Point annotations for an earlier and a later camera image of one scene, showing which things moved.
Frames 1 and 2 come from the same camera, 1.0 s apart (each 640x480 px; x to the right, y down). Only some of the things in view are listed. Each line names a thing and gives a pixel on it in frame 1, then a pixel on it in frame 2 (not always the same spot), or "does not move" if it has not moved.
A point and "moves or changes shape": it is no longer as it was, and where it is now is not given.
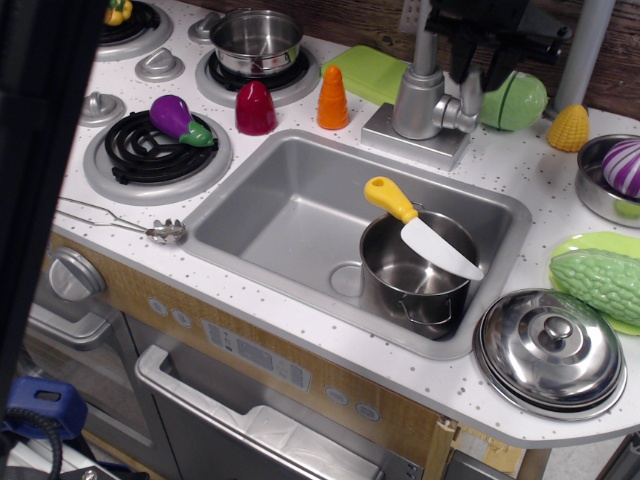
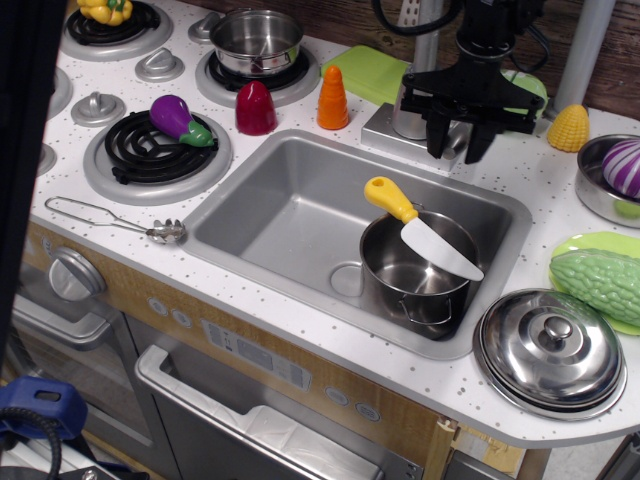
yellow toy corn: x=569 y=129 does not move
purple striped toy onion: x=621 y=167 does not move
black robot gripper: x=515 y=27 → x=474 y=91
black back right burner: x=278 y=81 does not move
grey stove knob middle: x=159 y=65 does not move
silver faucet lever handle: x=461 y=113 moves or changes shape
